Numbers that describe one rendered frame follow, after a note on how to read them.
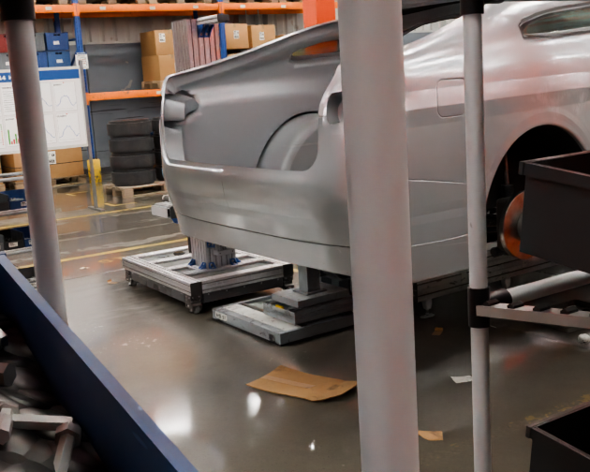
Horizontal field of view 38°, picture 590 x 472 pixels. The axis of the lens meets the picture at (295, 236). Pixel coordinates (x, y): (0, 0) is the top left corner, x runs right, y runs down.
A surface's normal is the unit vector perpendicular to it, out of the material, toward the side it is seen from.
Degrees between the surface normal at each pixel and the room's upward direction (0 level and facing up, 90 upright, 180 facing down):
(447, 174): 90
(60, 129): 90
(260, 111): 90
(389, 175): 90
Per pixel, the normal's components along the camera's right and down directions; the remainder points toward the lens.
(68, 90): 0.54, 0.12
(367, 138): -0.40, 0.19
